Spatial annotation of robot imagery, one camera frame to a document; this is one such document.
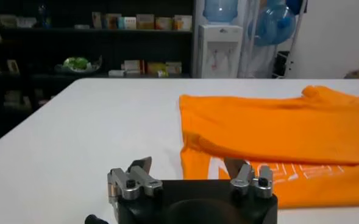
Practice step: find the flat white medicine box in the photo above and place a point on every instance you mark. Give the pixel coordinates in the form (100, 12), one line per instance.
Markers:
(116, 73)

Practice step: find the black stand behind rack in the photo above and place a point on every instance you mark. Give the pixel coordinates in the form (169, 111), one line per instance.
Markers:
(281, 64)

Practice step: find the white orange medicine box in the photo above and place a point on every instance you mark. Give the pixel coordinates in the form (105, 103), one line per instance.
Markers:
(164, 23)

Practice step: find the orange t-shirt with white print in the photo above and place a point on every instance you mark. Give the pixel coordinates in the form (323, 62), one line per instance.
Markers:
(273, 131)

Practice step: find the small green medicine box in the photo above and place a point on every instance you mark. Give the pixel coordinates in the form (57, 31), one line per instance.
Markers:
(162, 73)

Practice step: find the blue water jug with label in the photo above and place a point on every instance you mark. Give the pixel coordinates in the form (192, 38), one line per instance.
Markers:
(220, 10)

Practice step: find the green yellow medicine box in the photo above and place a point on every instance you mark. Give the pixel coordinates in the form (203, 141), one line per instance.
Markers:
(155, 67)

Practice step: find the white tissue box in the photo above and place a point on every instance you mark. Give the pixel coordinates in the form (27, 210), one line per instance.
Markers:
(27, 22)

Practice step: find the yellow white medicine box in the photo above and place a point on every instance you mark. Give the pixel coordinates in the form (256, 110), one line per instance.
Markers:
(145, 22)

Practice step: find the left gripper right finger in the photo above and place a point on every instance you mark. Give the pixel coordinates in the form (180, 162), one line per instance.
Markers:
(264, 182)

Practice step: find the dark blue bottle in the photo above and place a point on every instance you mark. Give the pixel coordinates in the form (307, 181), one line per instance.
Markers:
(44, 15)

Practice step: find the blue white medicine box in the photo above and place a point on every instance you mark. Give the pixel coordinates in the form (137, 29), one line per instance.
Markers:
(129, 23)

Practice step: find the white metal jug rack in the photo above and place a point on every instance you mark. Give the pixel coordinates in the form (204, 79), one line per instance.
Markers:
(249, 61)

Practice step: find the white red medicine box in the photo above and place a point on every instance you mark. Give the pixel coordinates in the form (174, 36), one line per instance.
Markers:
(132, 66)

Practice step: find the white water dispenser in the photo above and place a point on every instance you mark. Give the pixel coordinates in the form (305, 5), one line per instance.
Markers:
(218, 51)

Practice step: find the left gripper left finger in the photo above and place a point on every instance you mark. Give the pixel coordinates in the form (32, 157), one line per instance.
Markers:
(127, 182)

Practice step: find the thin flat white box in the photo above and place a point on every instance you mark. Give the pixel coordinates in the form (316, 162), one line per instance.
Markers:
(81, 26)

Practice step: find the yellow striped medicine box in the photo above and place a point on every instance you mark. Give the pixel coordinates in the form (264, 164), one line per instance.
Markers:
(174, 67)

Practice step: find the pale green box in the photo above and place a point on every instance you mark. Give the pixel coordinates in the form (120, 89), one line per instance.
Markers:
(7, 20)

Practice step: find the pale medicine box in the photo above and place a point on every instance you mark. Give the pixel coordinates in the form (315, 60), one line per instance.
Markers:
(183, 22)

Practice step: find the bowl of green fruit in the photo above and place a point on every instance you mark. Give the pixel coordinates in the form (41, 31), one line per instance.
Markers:
(77, 64)

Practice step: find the black shelving unit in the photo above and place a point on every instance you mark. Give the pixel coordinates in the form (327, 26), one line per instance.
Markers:
(60, 42)

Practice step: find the orange picture medicine box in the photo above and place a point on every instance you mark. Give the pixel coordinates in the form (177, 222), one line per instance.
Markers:
(112, 21)

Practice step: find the dark white medicine box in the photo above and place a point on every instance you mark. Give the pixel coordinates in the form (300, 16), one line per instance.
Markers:
(96, 20)

